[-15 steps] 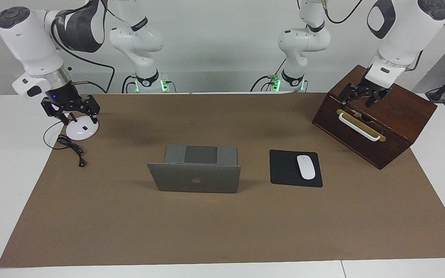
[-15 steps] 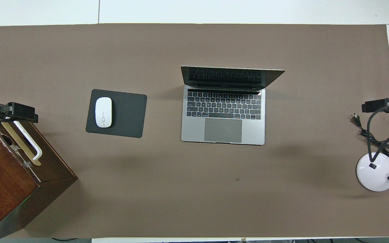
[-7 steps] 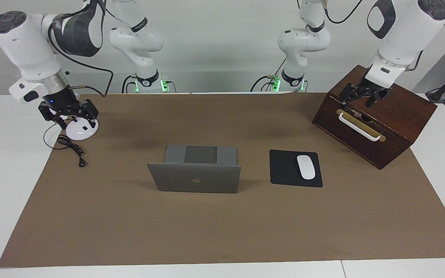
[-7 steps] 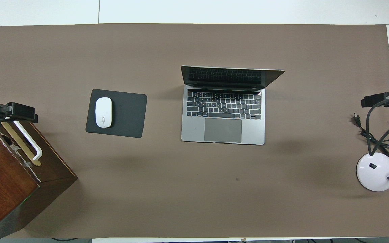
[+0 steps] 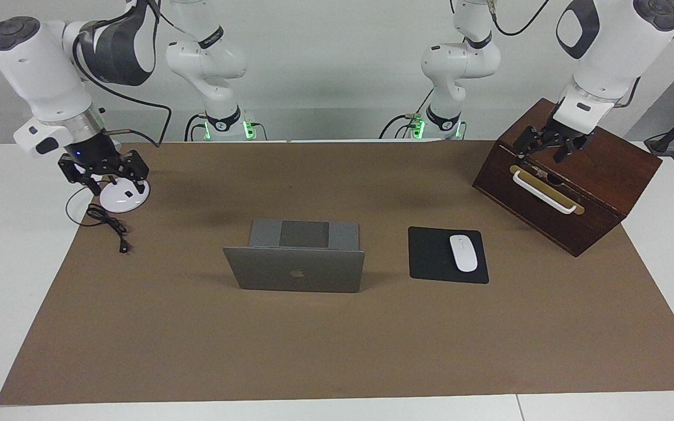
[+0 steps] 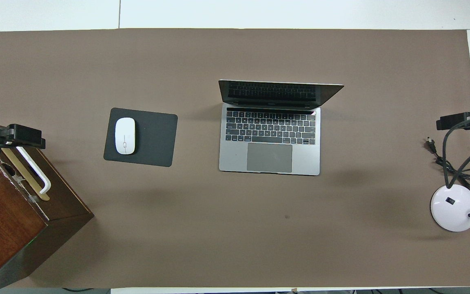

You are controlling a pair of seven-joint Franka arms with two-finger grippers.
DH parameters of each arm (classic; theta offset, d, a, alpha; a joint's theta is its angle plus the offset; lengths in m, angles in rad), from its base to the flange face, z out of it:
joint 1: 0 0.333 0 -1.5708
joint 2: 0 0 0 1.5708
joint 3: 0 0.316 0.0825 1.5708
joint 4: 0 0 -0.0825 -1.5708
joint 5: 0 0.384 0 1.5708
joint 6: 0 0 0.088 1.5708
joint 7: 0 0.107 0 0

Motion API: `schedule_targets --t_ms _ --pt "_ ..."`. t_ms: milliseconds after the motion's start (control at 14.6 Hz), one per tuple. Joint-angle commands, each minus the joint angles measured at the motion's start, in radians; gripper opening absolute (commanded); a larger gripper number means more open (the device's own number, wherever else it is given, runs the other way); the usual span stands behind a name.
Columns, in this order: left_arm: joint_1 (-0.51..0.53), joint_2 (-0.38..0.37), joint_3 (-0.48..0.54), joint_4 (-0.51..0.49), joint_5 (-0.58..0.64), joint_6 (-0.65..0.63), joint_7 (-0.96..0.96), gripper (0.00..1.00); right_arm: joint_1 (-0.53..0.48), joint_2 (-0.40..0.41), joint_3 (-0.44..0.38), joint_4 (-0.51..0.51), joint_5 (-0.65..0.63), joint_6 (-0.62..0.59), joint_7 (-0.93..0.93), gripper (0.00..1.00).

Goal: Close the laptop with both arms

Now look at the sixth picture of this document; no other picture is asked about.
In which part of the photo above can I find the black mouse pad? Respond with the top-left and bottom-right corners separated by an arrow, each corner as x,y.
103,107 -> 178,167

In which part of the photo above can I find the white desk lamp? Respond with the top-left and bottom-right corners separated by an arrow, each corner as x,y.
430,157 -> 470,232

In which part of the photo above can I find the white computer mouse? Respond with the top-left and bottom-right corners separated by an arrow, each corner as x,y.
115,117 -> 136,155

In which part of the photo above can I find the brass handle plate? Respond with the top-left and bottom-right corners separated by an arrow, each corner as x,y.
1,148 -> 51,201

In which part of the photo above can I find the black lamp power cable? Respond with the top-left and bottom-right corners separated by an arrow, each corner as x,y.
424,137 -> 470,194

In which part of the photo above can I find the grey laptop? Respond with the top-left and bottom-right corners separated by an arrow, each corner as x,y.
218,79 -> 344,176

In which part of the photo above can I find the brown table mat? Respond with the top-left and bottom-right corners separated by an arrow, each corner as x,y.
0,29 -> 470,288

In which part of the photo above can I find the white box handle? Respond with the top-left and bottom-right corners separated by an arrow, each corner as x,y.
16,146 -> 51,196

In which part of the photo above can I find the dark brown wooden box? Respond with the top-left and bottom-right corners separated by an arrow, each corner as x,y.
0,141 -> 95,294

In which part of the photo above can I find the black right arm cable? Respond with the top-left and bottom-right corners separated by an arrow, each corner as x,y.
442,116 -> 470,189

